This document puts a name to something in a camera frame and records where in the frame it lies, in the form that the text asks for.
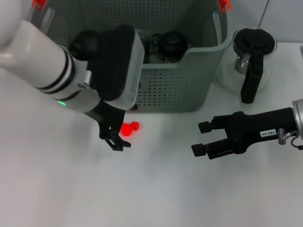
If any grey-green perforated storage bin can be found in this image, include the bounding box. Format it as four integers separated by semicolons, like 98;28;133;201
28;0;234;113

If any orange bin latch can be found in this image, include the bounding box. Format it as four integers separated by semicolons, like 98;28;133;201
218;0;232;12
32;0;47;10

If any black clay teapot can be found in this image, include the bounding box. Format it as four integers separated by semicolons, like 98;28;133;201
70;29;103;61

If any silver right gripper cable plug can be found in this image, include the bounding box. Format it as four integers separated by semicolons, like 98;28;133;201
278;128;303;151

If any glass teacup with black sleeve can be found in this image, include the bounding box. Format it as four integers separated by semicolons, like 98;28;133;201
143;47;152;64
150;30;193;64

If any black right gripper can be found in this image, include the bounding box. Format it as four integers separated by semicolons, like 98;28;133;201
191;107;295;160

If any large red slope brick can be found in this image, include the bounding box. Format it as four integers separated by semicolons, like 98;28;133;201
120;122;134;137

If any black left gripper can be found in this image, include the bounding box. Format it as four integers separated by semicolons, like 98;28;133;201
84;99;132;152

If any glass teapot with black handle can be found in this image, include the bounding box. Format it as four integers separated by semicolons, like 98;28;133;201
216;27;278;105

